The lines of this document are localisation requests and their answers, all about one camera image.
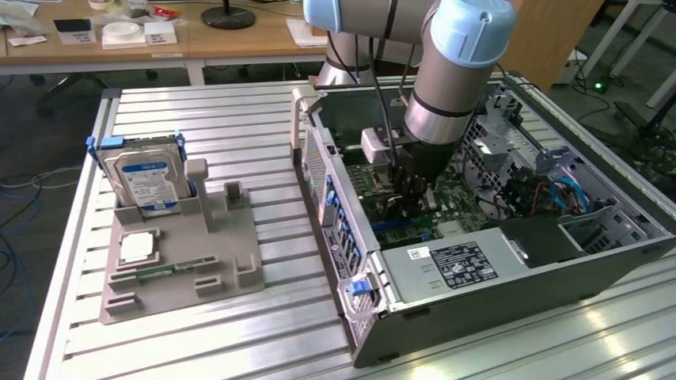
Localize green motherboard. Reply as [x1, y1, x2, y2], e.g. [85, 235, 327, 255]
[337, 138, 509, 251]

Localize silver CPU chip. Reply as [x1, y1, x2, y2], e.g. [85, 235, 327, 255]
[117, 233, 157, 265]

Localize white paper sheets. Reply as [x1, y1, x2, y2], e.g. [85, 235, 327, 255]
[285, 17, 329, 49]

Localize hard disk in blue caddy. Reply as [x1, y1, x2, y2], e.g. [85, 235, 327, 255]
[85, 129, 201, 219]

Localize grey power supply unit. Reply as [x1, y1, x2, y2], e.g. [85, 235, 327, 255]
[379, 229, 531, 314]

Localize wooden desk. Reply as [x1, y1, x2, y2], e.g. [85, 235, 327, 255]
[0, 0, 424, 77]

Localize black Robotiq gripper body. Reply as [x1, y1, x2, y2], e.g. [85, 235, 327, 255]
[389, 139, 460, 189]

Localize blue floor cable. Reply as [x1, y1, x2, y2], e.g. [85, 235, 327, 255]
[0, 165, 47, 344]

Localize metal disk bay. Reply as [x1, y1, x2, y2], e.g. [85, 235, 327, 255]
[556, 199, 655, 255]

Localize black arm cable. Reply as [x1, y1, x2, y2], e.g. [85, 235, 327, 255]
[368, 35, 400, 177]

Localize black round lamp base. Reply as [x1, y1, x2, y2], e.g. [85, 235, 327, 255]
[200, 0, 257, 30]

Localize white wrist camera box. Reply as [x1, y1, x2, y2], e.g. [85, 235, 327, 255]
[359, 125, 409, 164]

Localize dark grey open PC case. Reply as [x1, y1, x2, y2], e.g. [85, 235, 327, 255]
[289, 70, 676, 369]

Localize perforated metal drive cage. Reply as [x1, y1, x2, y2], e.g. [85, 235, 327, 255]
[460, 113, 536, 218]

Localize blue data wire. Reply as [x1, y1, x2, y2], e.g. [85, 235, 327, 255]
[547, 175, 592, 215]

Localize black chair base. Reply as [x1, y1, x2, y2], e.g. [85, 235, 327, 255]
[28, 70, 160, 118]

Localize grey plastic parts rack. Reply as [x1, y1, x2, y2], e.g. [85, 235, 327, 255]
[99, 158, 267, 326]

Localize blue expansion slot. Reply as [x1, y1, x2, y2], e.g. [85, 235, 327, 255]
[369, 217, 415, 234]

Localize CPU socket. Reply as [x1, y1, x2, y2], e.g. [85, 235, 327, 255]
[368, 161, 396, 189]

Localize white round container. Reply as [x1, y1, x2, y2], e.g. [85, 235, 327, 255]
[100, 21, 149, 51]

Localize green RAM stick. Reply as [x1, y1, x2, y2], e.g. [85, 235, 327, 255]
[133, 260, 197, 280]

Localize white table frame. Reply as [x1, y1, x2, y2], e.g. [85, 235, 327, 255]
[577, 0, 676, 108]

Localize white paper label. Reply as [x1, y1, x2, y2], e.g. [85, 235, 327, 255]
[7, 35, 48, 48]

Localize plain white small box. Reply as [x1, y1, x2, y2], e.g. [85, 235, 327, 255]
[143, 21, 179, 47]

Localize wooden cabinet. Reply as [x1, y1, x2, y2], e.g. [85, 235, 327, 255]
[496, 0, 607, 93]

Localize black and white small box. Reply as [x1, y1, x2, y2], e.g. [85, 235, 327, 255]
[53, 18, 97, 46]

